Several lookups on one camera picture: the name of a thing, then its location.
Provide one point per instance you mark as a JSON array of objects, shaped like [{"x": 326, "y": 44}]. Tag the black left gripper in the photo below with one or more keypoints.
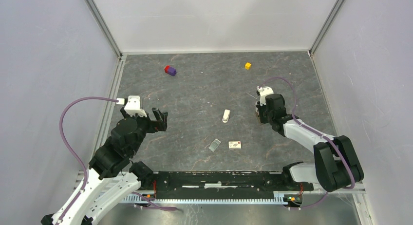
[{"x": 156, "y": 125}]

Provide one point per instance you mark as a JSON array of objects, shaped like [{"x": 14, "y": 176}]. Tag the staple tray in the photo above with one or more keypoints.
[{"x": 214, "y": 145}]

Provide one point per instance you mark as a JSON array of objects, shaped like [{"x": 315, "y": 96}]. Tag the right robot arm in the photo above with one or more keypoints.
[{"x": 336, "y": 164}]

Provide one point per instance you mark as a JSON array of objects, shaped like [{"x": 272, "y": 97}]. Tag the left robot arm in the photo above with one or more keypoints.
[{"x": 88, "y": 205}]

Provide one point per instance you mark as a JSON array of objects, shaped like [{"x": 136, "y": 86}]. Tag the red and purple block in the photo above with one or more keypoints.
[{"x": 170, "y": 70}]

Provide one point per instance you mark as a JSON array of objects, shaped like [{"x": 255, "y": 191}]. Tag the yellow cube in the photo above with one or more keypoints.
[{"x": 247, "y": 66}]

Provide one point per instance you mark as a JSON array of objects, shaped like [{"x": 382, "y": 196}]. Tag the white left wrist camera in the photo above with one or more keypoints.
[{"x": 131, "y": 106}]

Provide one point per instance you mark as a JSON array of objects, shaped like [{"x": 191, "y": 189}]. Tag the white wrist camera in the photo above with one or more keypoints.
[
  {"x": 263, "y": 92},
  {"x": 131, "y": 106}
]

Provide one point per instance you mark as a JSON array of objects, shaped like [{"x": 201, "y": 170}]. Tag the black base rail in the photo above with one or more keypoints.
[{"x": 221, "y": 184}]

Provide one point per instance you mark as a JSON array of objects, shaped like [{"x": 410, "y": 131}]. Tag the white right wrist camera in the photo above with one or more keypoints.
[{"x": 263, "y": 92}]

